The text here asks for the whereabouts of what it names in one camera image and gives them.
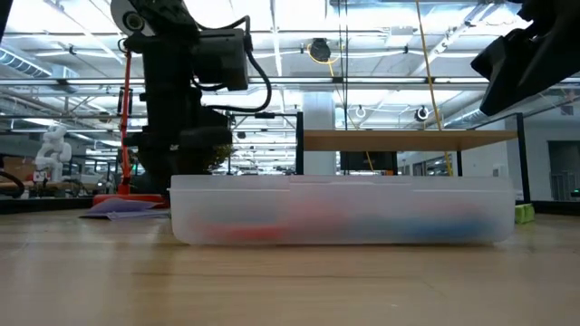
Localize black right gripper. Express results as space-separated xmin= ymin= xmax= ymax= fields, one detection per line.
xmin=470 ymin=26 xmax=580 ymax=117

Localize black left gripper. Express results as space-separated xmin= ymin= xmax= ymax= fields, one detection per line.
xmin=124 ymin=88 xmax=235 ymax=196

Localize pale purple sticky notes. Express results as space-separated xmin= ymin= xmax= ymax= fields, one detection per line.
xmin=80 ymin=197 xmax=171 ymax=222

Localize green sticky notes pad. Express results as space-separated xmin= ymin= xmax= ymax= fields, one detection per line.
xmin=514 ymin=203 xmax=536 ymax=225

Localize pink and clear pencil box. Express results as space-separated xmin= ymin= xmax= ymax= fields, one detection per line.
xmin=168 ymin=174 xmax=517 ymax=246

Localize blue handled scissors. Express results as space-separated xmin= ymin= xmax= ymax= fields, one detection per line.
xmin=362 ymin=215 xmax=490 ymax=241

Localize potted green plant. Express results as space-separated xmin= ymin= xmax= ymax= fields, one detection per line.
xmin=206 ymin=143 xmax=236 ymax=176

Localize white robot figure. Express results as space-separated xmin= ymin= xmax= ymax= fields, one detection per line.
xmin=34 ymin=124 xmax=73 ymax=185

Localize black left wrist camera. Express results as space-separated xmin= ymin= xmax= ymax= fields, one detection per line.
xmin=192 ymin=27 xmax=250 ymax=91

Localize black camera cable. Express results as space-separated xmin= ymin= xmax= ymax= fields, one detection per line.
xmin=194 ymin=14 xmax=273 ymax=114

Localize yellow hanging cable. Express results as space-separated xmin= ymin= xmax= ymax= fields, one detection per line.
xmin=414 ymin=0 xmax=454 ymax=177

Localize wooden shelf with black frame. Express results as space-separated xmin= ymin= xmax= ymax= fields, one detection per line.
xmin=295 ymin=111 xmax=532 ymax=204

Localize large black ceiling cable reel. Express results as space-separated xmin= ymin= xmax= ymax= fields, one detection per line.
xmin=309 ymin=38 xmax=332 ymax=63

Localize black curved hose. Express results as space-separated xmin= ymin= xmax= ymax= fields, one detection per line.
xmin=0 ymin=168 xmax=26 ymax=199

